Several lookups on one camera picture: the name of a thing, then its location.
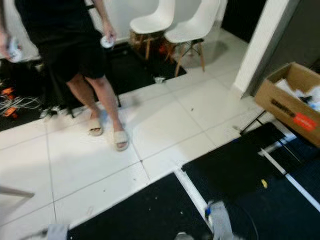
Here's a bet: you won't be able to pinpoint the beige slide sandal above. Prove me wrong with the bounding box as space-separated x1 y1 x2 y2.
112 130 130 152
87 118 104 137

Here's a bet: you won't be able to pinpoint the white crumpled paper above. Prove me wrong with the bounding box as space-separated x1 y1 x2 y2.
275 78 320 112

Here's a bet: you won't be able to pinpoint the person in black clothes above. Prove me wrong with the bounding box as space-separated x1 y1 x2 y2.
0 0 131 152

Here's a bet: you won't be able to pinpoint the white handheld controller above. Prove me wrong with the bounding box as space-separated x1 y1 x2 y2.
6 40 25 64
100 35 116 49

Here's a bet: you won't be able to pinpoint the white cable bundle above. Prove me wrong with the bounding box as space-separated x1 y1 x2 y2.
0 96 42 112

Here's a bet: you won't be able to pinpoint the black floor mat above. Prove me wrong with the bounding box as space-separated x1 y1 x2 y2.
67 172 213 240
181 122 320 240
0 42 187 132

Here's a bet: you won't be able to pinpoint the brown cardboard box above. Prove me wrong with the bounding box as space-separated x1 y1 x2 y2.
254 62 320 133

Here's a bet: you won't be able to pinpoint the orange tool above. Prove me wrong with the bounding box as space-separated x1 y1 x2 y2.
2 87 15 118

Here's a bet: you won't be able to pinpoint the white plastic chair wooden legs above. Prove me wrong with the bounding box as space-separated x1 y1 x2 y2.
128 0 177 61
164 0 222 77

